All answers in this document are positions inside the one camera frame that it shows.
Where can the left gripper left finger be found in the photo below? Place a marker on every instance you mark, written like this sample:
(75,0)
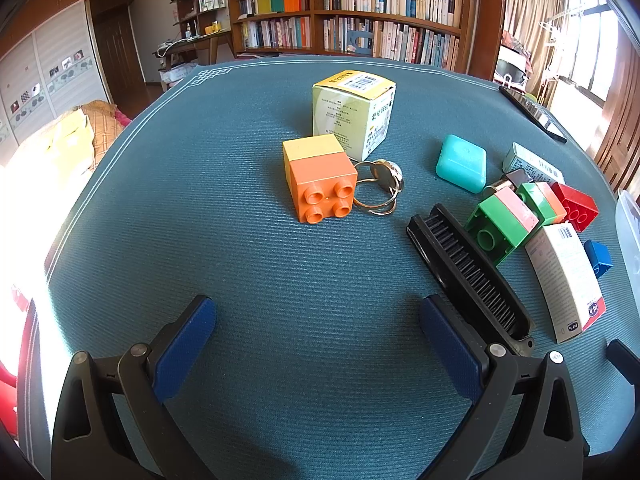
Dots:
(89,441)

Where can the yellow white medicine box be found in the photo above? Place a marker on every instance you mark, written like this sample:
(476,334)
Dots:
(355,107)

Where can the green orange toy block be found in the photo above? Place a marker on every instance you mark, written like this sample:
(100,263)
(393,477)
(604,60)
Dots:
(539,198)

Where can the orange yellow toy block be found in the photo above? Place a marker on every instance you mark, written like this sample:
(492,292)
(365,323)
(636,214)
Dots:
(321,178)

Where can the blue toy block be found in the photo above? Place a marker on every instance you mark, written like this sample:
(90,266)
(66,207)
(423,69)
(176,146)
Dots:
(599,257)

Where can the black smartphone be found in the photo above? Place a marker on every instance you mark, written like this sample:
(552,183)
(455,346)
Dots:
(534,113)

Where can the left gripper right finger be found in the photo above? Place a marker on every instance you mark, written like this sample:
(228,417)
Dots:
(545,440)

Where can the brown silver lipstick tube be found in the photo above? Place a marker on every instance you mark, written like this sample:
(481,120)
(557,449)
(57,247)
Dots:
(512,179)

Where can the small wooden shelf desk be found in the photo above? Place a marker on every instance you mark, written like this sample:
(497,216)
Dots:
(201,33)

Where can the clear plastic bowl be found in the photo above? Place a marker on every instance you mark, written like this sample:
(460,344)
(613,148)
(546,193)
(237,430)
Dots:
(627,221)

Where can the black folding comb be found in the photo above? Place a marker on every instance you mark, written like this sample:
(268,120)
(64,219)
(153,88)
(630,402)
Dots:
(472,283)

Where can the white barcode medicine box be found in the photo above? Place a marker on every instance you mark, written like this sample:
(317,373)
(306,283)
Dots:
(536,167)

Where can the wooden bookshelf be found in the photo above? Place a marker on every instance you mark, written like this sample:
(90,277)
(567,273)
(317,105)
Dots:
(435,33)

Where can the teal table mat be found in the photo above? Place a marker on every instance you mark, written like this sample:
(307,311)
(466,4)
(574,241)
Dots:
(317,368)

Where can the white red medicine box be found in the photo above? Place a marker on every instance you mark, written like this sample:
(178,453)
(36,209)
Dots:
(564,273)

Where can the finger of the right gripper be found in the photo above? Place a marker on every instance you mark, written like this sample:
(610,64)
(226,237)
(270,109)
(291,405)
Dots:
(624,360)

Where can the teal plastic case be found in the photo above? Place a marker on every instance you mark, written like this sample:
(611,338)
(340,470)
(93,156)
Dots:
(462,163)

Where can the red long toy block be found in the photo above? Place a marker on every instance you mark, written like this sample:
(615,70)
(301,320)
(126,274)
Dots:
(580,208)

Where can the green pink toy block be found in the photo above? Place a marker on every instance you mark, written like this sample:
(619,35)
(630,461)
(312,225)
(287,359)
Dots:
(501,223)

